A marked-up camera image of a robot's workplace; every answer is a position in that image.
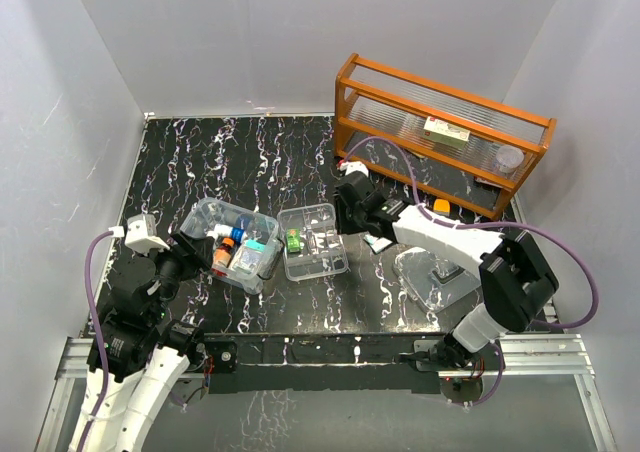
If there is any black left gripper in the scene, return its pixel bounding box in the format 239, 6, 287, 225
139, 228, 213, 322

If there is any brown syrup bottle orange cap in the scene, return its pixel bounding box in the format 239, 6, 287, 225
212, 237, 235, 275

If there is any white medicine bottle green label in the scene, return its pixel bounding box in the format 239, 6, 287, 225
206, 224, 233, 240

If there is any clear medicine kit box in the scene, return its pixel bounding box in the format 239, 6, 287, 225
180, 197, 284, 295

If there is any teal topped packet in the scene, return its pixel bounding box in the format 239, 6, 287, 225
230, 240, 265, 274

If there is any clear compartment organizer tray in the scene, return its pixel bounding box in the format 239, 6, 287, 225
277, 203, 348, 282

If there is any green wind oil box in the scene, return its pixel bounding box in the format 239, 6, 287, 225
285, 228, 303, 254

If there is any clear kit box lid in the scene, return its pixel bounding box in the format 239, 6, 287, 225
393, 247, 481, 313

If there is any blue white bandage roll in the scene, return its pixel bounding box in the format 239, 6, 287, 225
227, 227, 247, 244

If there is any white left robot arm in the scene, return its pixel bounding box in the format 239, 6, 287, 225
68, 227, 214, 451

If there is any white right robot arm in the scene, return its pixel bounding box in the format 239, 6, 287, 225
334, 162, 559, 369

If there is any cream medicine box on shelf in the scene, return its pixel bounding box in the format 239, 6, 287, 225
423, 116, 470, 148

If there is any orange yellow tape roll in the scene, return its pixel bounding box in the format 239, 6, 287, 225
433, 198, 451, 216

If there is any orange wooden shelf rack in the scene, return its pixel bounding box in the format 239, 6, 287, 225
334, 54, 557, 220

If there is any clear plastic cup on shelf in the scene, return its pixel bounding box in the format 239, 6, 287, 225
495, 145, 525, 175

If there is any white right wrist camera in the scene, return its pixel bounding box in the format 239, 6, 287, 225
338, 160, 369, 177

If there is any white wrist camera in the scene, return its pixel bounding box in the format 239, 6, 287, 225
338, 160, 369, 177
108, 213, 169, 256

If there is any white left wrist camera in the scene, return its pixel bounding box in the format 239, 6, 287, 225
108, 213, 169, 256

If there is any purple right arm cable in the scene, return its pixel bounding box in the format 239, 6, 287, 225
344, 136, 600, 407

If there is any black front mounting rail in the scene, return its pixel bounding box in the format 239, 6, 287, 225
149, 329, 501, 396

